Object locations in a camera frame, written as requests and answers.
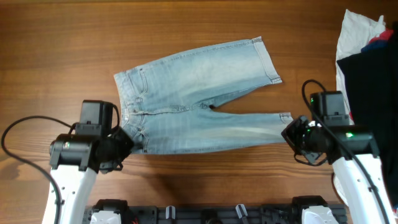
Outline light blue denim shorts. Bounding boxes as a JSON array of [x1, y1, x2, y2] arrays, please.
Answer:
[[114, 37, 292, 154]]

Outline white cloth garment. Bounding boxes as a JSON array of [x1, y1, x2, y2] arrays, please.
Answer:
[[333, 9, 386, 206]]

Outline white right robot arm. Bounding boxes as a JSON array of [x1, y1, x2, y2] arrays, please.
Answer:
[[282, 116, 395, 223]]

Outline blue garment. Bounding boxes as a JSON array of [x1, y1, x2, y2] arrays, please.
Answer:
[[361, 40, 388, 52]]

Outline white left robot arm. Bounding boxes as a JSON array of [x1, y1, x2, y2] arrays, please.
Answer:
[[42, 124, 134, 223]]

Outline black garment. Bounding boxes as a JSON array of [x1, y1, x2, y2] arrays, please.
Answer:
[[337, 22, 397, 208]]

